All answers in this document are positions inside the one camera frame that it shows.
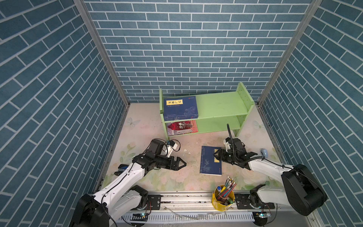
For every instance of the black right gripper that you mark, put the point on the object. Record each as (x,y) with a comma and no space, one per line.
(220,154)

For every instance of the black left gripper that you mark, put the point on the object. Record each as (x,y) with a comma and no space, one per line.
(170,166)

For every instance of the blue book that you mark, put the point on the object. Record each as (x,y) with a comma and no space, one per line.
(180,108)
(209,165)

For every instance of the red pink Hamlet book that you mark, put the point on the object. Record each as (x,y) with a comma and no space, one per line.
(181,128)

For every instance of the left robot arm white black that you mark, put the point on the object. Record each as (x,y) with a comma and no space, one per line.
(152,158)

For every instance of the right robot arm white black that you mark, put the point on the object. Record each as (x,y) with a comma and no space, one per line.
(300,189)

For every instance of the green wooden shelf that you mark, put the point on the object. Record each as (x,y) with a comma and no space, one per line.
(218,111)

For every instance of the yellow pen cup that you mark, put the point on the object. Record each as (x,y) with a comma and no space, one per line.
(223,198)

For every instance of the light blue small mouse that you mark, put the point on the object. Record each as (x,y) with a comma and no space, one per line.
(264,153)

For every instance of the blue stapler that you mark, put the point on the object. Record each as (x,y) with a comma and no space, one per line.
(121,169)

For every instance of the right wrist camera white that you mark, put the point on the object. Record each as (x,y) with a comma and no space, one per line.
(227,144)

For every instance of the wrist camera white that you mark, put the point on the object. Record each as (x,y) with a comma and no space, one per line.
(227,144)
(172,145)

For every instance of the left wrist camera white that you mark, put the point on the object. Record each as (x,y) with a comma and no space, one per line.
(172,145)

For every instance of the aluminium corner post right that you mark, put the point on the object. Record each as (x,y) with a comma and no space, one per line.
(310,12)

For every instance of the aluminium corner post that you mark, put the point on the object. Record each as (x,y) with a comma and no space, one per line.
(310,12)
(85,15)

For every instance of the aluminium corner post left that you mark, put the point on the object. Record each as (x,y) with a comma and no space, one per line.
(85,15)

